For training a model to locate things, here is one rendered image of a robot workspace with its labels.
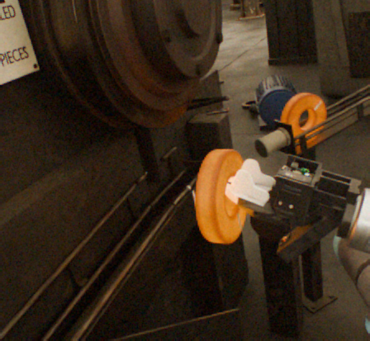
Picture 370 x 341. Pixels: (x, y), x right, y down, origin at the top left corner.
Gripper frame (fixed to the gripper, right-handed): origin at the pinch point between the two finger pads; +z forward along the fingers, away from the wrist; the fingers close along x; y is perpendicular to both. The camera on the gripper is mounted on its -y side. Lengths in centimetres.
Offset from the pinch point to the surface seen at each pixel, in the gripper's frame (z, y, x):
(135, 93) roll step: 20.0, 9.4, -5.4
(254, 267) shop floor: 4, -90, -75
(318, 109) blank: -6, -12, -69
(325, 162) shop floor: -8, -89, -176
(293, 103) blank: 1, -9, -62
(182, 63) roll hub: 14.4, 14.2, -12.0
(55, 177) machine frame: 30.1, -5.6, 6.0
